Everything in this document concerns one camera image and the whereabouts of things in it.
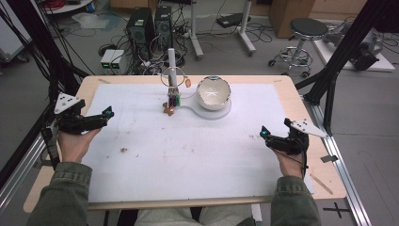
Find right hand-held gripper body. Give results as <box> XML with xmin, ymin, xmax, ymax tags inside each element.
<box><xmin>266</xmin><ymin>118</ymin><xmax>329</xmax><ymax>155</ymax></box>

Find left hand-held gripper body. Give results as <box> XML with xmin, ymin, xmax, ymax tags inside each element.
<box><xmin>54</xmin><ymin>92</ymin><xmax>109</xmax><ymax>136</ymax></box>

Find brown bear keychain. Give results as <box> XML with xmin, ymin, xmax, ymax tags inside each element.
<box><xmin>162</xmin><ymin>84</ymin><xmax>177</xmax><ymax>117</ymax></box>

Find white key stand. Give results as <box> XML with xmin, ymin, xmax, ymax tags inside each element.
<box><xmin>157</xmin><ymin>47</ymin><xmax>232</xmax><ymax>121</ymax></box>

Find key ring with colourful tags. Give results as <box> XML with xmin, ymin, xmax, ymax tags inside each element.
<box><xmin>160</xmin><ymin>66</ymin><xmax>193</xmax><ymax>107</ymax></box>

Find person's right hand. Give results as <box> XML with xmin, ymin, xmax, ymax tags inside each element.
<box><xmin>271</xmin><ymin>149</ymin><xmax>307</xmax><ymax>179</ymax></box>

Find person's left hand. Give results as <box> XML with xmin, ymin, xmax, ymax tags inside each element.
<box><xmin>56</xmin><ymin>127</ymin><xmax>102</xmax><ymax>164</ymax></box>

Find black tape strip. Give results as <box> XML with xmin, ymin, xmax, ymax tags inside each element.
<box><xmin>320</xmin><ymin>154</ymin><xmax>339</xmax><ymax>164</ymax></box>

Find white power supply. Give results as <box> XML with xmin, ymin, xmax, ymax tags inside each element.
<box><xmin>100</xmin><ymin>49</ymin><xmax>117</xmax><ymax>75</ymax></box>
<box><xmin>110</xmin><ymin>49</ymin><xmax>127</xmax><ymax>75</ymax></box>

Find thin wooden stick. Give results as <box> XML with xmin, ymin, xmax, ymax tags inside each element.
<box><xmin>310</xmin><ymin>173</ymin><xmax>334</xmax><ymax>196</ymax></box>

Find white mat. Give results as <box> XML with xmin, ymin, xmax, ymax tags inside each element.
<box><xmin>79</xmin><ymin>83</ymin><xmax>315</xmax><ymax>204</ymax></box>

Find white bowl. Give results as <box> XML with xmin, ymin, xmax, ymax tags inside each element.
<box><xmin>196</xmin><ymin>75</ymin><xmax>232</xmax><ymax>111</ymax></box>

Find large black computer tower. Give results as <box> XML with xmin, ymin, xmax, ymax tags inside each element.
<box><xmin>126</xmin><ymin>7</ymin><xmax>155</xmax><ymax>54</ymax></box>

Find clear plastic sheet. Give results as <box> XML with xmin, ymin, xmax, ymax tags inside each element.
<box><xmin>72</xmin><ymin>12</ymin><xmax>121</xmax><ymax>31</ymax></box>

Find slim black computer tower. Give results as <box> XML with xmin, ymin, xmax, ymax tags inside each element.
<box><xmin>154</xmin><ymin>4</ymin><xmax>174</xmax><ymax>49</ymax></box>

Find white desk leg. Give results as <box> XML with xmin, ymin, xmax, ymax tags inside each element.
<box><xmin>187</xmin><ymin>0</ymin><xmax>205</xmax><ymax>61</ymax></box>
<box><xmin>237</xmin><ymin>0</ymin><xmax>257</xmax><ymax>57</ymax></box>

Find white panel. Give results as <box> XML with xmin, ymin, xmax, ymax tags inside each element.
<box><xmin>0</xmin><ymin>12</ymin><xmax>32</xmax><ymax>64</ymax></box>

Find black stool with chrome base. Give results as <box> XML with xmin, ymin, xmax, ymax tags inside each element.
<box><xmin>267</xmin><ymin>17</ymin><xmax>329</xmax><ymax>79</ymax></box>

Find round white table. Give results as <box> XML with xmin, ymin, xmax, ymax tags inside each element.
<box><xmin>40</xmin><ymin>0</ymin><xmax>95</xmax><ymax>15</ymax></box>

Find flat black box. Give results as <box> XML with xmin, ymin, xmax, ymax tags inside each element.
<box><xmin>215</xmin><ymin>12</ymin><xmax>252</xmax><ymax>28</ymax></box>

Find cardboard box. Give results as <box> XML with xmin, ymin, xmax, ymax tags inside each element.
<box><xmin>268</xmin><ymin>0</ymin><xmax>316</xmax><ymax>40</ymax></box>

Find person's legs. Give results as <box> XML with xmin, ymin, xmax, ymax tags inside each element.
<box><xmin>135</xmin><ymin>205</ymin><xmax>256</xmax><ymax>226</ymax></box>

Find white platform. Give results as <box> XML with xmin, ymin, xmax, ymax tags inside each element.
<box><xmin>311</xmin><ymin>29</ymin><xmax>396</xmax><ymax>73</ymax></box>

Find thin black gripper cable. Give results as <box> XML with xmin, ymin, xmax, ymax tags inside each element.
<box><xmin>276</xmin><ymin>137</ymin><xmax>311</xmax><ymax>180</ymax></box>

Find aluminium rail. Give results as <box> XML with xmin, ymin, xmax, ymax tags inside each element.
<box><xmin>302</xmin><ymin>93</ymin><xmax>373</xmax><ymax>226</ymax></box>
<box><xmin>0</xmin><ymin>135</ymin><xmax>48</xmax><ymax>216</ymax></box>

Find black frame post with cables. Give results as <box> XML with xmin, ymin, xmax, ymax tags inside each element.
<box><xmin>0</xmin><ymin>0</ymin><xmax>90</xmax><ymax>189</ymax></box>

